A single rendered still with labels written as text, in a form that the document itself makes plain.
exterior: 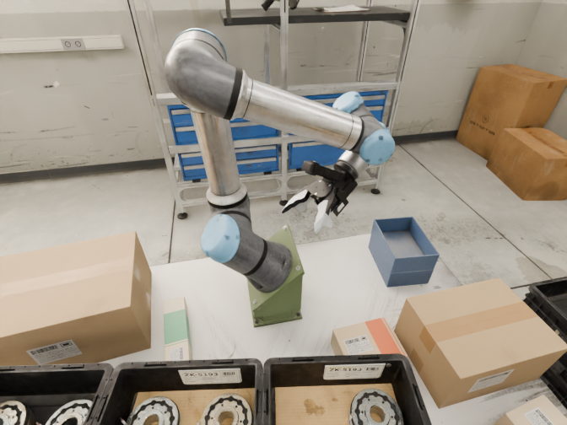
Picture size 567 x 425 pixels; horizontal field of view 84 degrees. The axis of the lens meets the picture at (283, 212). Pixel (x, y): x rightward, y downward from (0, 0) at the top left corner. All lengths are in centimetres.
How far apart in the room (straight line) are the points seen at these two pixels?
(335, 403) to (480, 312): 45
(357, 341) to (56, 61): 294
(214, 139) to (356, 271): 69
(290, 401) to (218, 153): 59
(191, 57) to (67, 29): 254
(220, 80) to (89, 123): 278
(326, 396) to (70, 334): 64
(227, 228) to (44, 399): 54
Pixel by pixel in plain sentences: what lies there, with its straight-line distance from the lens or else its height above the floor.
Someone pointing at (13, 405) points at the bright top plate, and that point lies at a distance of 93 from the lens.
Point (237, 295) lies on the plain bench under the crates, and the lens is 110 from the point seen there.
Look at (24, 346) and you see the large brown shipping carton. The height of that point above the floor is 85.
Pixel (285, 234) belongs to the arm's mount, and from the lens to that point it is 99.
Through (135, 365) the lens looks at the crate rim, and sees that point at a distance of 77.
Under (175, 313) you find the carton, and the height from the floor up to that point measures 76.
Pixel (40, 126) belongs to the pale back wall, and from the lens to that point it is 348.
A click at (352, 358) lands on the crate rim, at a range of 73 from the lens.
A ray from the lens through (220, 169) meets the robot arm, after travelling 83.
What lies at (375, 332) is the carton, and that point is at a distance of 96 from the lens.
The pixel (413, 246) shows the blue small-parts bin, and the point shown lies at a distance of 123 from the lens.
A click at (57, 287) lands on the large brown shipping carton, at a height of 90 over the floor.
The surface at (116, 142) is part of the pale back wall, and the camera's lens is 335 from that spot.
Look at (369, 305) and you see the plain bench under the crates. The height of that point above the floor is 70.
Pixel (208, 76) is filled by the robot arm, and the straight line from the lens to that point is 61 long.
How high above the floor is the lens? 157
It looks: 38 degrees down
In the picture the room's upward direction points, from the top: straight up
